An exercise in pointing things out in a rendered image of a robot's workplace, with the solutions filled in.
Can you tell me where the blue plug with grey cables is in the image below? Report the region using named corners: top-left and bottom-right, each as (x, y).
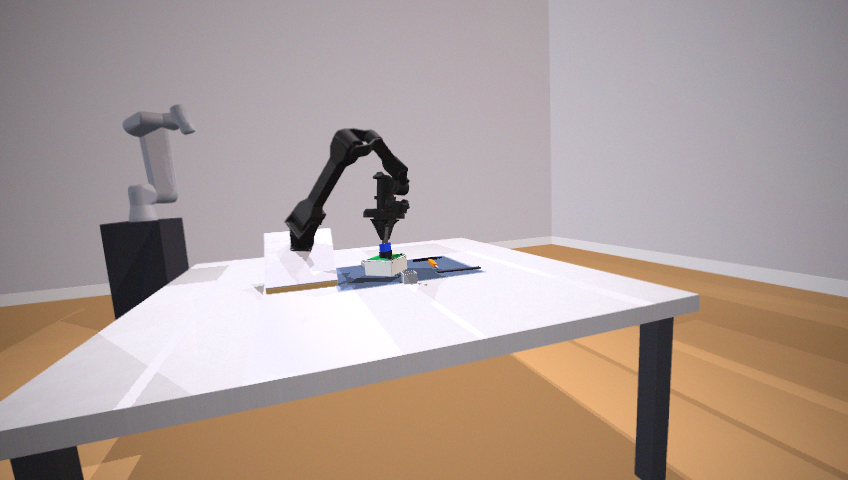
top-left (379, 227), bottom-right (391, 252)

